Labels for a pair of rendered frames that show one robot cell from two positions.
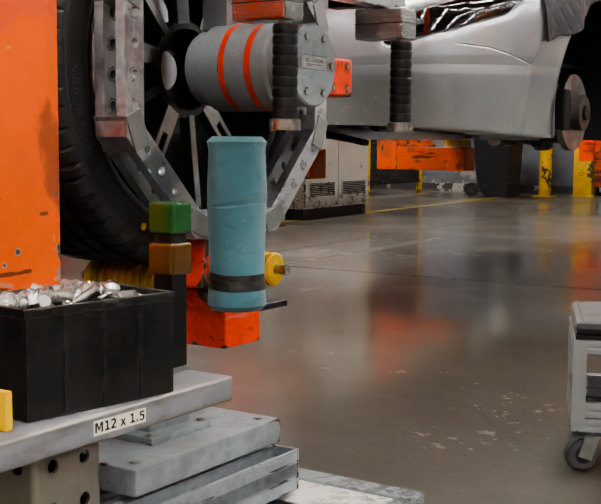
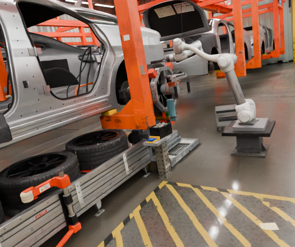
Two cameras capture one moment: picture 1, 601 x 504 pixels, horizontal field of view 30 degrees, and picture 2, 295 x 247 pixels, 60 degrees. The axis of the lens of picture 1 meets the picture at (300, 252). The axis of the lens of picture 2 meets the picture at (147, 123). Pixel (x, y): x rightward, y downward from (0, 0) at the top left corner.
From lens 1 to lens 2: 140 cm
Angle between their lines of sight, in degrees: 8
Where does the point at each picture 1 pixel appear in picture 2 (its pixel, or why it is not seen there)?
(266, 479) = (177, 140)
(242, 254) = (173, 113)
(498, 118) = (198, 72)
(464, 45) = (190, 61)
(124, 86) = (156, 96)
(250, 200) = (173, 107)
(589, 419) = (219, 124)
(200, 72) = (163, 90)
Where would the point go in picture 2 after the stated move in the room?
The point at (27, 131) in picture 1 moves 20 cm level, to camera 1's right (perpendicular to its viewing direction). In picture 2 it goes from (150, 106) to (169, 104)
